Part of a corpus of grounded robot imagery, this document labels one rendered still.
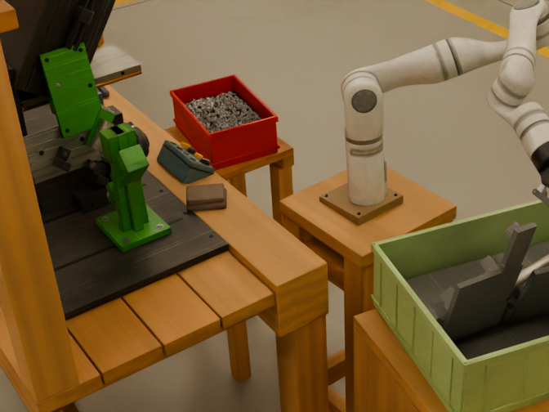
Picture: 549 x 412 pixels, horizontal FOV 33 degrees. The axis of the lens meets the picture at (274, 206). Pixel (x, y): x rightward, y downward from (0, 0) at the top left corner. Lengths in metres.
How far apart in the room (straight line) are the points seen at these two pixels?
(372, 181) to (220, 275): 0.46
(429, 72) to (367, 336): 0.63
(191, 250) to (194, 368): 1.07
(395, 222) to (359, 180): 0.14
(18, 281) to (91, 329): 0.36
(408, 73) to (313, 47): 3.06
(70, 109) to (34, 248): 0.71
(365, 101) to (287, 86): 2.67
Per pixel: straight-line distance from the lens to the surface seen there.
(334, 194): 2.40
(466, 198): 3.97
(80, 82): 2.35
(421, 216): 2.35
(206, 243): 2.20
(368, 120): 2.23
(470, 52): 2.23
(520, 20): 2.21
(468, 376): 1.82
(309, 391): 2.33
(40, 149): 2.36
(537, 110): 1.94
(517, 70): 1.98
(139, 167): 2.10
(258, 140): 2.67
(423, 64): 2.23
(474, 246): 2.20
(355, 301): 2.33
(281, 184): 2.78
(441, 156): 4.25
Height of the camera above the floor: 2.18
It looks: 34 degrees down
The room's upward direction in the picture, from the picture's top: 4 degrees counter-clockwise
